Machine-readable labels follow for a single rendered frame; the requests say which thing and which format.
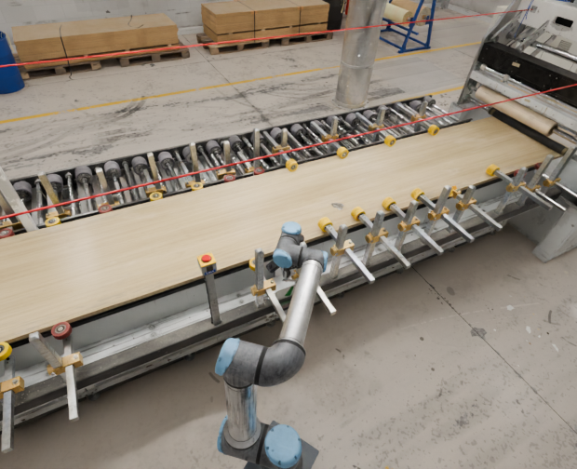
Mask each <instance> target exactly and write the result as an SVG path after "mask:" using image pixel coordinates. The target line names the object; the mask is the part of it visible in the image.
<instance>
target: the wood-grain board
mask: <svg viewBox="0 0 577 469"><path fill-rule="evenodd" d="M546 156H547V154H545V153H543V152H541V151H539V150H538V149H536V148H534V147H533V146H531V145H529V144H527V143H526V142H524V141H522V140H521V139H519V138H517V137H515V136H514V135H512V134H510V133H509V132H507V131H505V130H503V129H502V128H500V127H497V126H496V125H494V124H492V123H491V122H490V121H488V120H486V119H485V118H484V119H480V120H476V121H473V122H468V123H464V124H460V125H457V126H453V127H446V128H442V129H440V130H439V131H438V133H437V134H436V135H435V136H433V135H431V134H430V133H428V132H427V133H423V134H420V135H416V136H412V137H408V138H405V139H401V140H397V141H396V143H395V144H394V145H393V146H391V147H389V146H388V145H386V144H385V143H383V144H379V145H375V146H371V147H368V148H364V149H360V150H356V151H352V152H349V154H348V155H347V157H346V158H344V159H341V158H340V157H339V156H338V155H334V156H331V157H327V158H323V159H319V160H316V161H312V162H308V163H304V164H300V165H298V168H297V169H296V170H295V171H293V172H291V171H289V170H288V169H287V168H282V169H279V170H275V171H271V172H267V173H263V174H260V175H256V176H252V177H248V178H245V179H241V180H237V181H230V182H226V183H223V184H219V185H215V186H211V187H208V188H204V189H200V190H196V191H192V192H189V193H185V194H178V195H174V196H171V197H167V198H163V199H159V200H155V201H152V202H148V203H144V204H140V205H137V206H133V207H129V208H122V209H118V210H115V211H111V212H107V213H103V214H100V215H96V216H92V217H88V218H84V219H81V220H76V221H69V222H65V223H62V224H58V225H54V226H50V227H47V228H43V229H39V230H35V231H31V232H28V233H24V234H17V235H13V236H10V237H6V238H2V239H0V342H7V343H12V342H16V341H19V340H22V339H25V338H28V337H29V334H31V333H34V332H36V331H39V332H40V333H42V332H45V331H48V330H51V329H52V328H53V327H54V326H55V325H56V324H58V323H60V322H68V323H72V322H74V321H77V320H80V319H83V318H86V317H89V316H92V315H96V314H99V313H102V312H105V311H108V310H111V309H114V308H116V307H119V306H122V305H125V304H127V303H130V302H134V301H137V300H140V299H143V298H146V297H149V296H152V295H155V294H157V293H160V292H163V291H166V290H169V289H172V288H176V287H179V286H182V285H185V284H188V283H191V282H194V281H195V280H198V279H201V278H204V276H203V275H202V273H201V271H200V268H199V266H198V261H197V256H200V255H203V254H206V253H209V252H212V254H213V257H214V259H215V261H216V263H217V270H218V272H216V273H213V274H214V275H215V274H217V273H220V272H223V271H226V270H229V269H232V268H235V267H237V266H240V265H243V264H246V263H249V261H250V259H252V258H254V257H255V249H257V248H262V250H263V252H264V256H263V257H267V256H270V255H273V254H274V251H275V248H276V245H277V242H278V240H279V237H280V236H281V232H282V230H281V228H282V225H283V224H284V223H285V222H287V221H295V222H297V223H298V224H299V225H300V226H301V228H302V233H301V235H303V236H304V242H305V244H306V243H309V242H312V241H315V240H317V239H320V238H323V237H326V236H329V235H330V234H328V232H322V230H321V229H320V228H319V227H318V225H317V224H318V222H319V220H320V219H322V218H324V217H328V218H329V219H330V221H331V222H332V224H333V225H332V227H333V228H334V230H335V231H336V233H338V231H339V226H340V225H342V224H345V225H346V226H347V227H348V229H350V228H353V227H356V226H358V225H361V224H364V223H362V221H356V220H355V219H354V218H353V217H352V215H351V212H352V210H353V209H354V208H356V207H361V208H362V209H363V210H364V211H365V212H366V216H367V217H368V218H369V220H370V221H374V220H375V216H376V213H377V211H380V210H382V211H383V212H384V213H385V216H384V217H386V216H389V215H392V214H395V213H394V212H393V211H392V210H389V211H388V210H386V209H385V208H384V207H383V206H382V201H383V200H384V199H385V198H386V197H389V196H390V197H392V198H393V199H394V200H395V201H396V205H397V206H398V207H399V208H400V209H401V210H405V209H408V208H409V203H410V201H413V200H414V199H413V198H412V197H411V196H410V194H411V192H412V191H413V190H414V189H416V188H420V189H421V190H422V191H424V195H425V196H426V197H427V198H428V199H429V200H430V201H433V200H436V199H438V198H439V197H440V194H441V192H442V190H443V188H444V186H446V185H449V186H450V187H451V188H452V186H455V185H456V187H457V189H459V188H460V189H461V190H460V191H463V190H466V189H467V188H468V186H470V185H474V186H477V185H479V184H482V183H485V182H488V181H493V180H496V179H499V177H497V176H496V175H495V176H491V175H489V174H488V173H486V170H487V168H488V167H489V166H490V165H492V164H494V165H495V166H497V167H498V168H500V171H501V172H502V173H504V174H505V175H510V174H513V173H515V171H516V170H517V169H521V168H523V167H525V168H532V167H534V166H535V165H536V163H542V162H543V161H544V159H545V158H546ZM336 202H337V203H338V204H339V203H342V204H343V205H344V207H342V208H343V209H341V210H338V209H336V208H334V207H333V206H332V205H331V203H336Z"/></svg>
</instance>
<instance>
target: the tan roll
mask: <svg viewBox="0 0 577 469"><path fill-rule="evenodd" d="M471 89H472V90H474V91H475V92H476V98H477V99H479V100H481V101H484V102H486V103H487V104H491V103H494V102H499V101H506V100H510V101H506V102H501V103H497V104H493V105H491V106H492V107H494V108H496V109H497V110H499V111H501V112H503V113H505V114H507V115H509V116H511V117H513V118H515V119H516V120H518V121H519V122H521V123H523V124H525V125H527V126H529V127H531V128H533V129H535V130H537V131H539V132H541V133H542V134H544V135H545V136H551V135H552V134H553V133H555V134H557V135H558V136H560V137H561V138H563V139H565V140H567V141H570V142H572V143H574V144H576V145H577V140H576V139H574V138H573V137H571V136H569V135H567V134H565V133H563V132H561V131H560V130H558V129H556V128H555V126H556V124H557V122H555V121H553V120H551V119H549V118H547V117H545V116H543V115H542V114H539V113H537V112H535V111H533V110H532V109H530V108H528V107H526V106H524V105H522V104H520V103H518V102H516V101H514V100H511V99H509V98H507V97H505V96H504V95H502V94H500V93H498V92H496V91H494V90H492V89H490V88H488V87H485V86H481V87H480V88H477V87H474V86H471Z"/></svg>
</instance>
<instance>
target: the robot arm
mask: <svg viewBox="0 0 577 469"><path fill-rule="evenodd" d="M281 230H282V232H281V236H280V237H279V240H278V242H277V245H276V248H275V251H274V255H273V260H272V261H271V262H269V263H268V264H267V265H266V268H267V269H268V271H269V272H270V273H273V272H274V271H275V270H277V269H278V268H279V267H281V271H282V275H283V277H284V279H285V280H287V279H289V277H291V276H293V275H295V274H296V272H292V270H291V269H295V268H297V269H299V268H302V269H301V272H300V275H299V278H298V281H297V284H296V287H295V289H294V293H293V296H292V299H291V302H290V305H289V308H288V312H287V315H286V318H285V321H284V324H283V327H282V329H281V333H280V336H279V339H278V340H275V341H274V342H273V344H272V346H271V347H266V346H263V345H259V344H256V343H252V342H245V341H241V340H240V339H234V338H229V339H227V340H226V341H225V343H224V345H223V347H222V349H221V352H220V354H219V357H218V360H217V363H216V367H215V372H216V374H219V375H220V376H223V378H224V385H225V396H226V407H227V415H226V416H225V418H224V419H223V421H222V423H221V428H220V431H219V435H218V439H217V449H218V451H219V452H221V453H223V454H224V455H229V456H232V457H235V458H238V459H241V460H244V461H247V462H253V463H256V464H259V465H260V466H261V469H302V442H301V439H300V436H299V434H298V433H297V432H296V430H295V429H294V428H292V427H291V426H289V425H286V424H279V425H277V426H272V425H269V424H266V423H262V422H260V420H259V418H258V417H257V386H258V385H259V386H261V387H271V386H275V385H278V384H280V383H283V382H286V381H287V380H289V379H290V378H292V377H293V376H294V375H295V374H297V373H298V371H299V370H300V369H301V367H302V365H303V363H304V359H305V356H306V352H305V349H304V348H303V344H304V340H305V336H306V332H307V329H308V325H309V321H310V317H311V313H312V310H313V306H314V302H315V295H316V292H317V288H318V284H319V280H320V276H321V274H322V273H325V272H326V268H327V263H328V253H327V252H326V251H323V250H318V249H313V248H306V247H302V246H300V242H301V233H302V228H301V226H300V225H299V224H298V223H297V222H295V221H287V222H285V223H284V224H283V225H282V228H281Z"/></svg>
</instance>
